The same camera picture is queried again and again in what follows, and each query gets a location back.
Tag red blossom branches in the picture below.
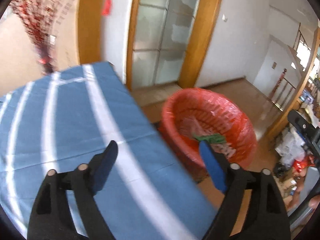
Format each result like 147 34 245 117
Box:
9 0 75 75

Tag green plastic bag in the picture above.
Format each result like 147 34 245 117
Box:
193 133 226 144

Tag wooden stair railing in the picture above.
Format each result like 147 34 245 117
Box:
268 68 296 112

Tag person right hand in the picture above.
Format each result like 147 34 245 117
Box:
287 177 320 211

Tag blue white striped tablecloth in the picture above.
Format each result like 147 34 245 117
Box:
1 62 216 239

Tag cluttered goods pile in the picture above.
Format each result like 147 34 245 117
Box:
273 74 320 205

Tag red hanging door ornament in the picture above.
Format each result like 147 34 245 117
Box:
101 0 112 16

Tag frosted glass sliding door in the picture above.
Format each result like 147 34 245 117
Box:
132 0 200 89

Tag red plastic trash basket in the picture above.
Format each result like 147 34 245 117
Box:
158 88 258 181

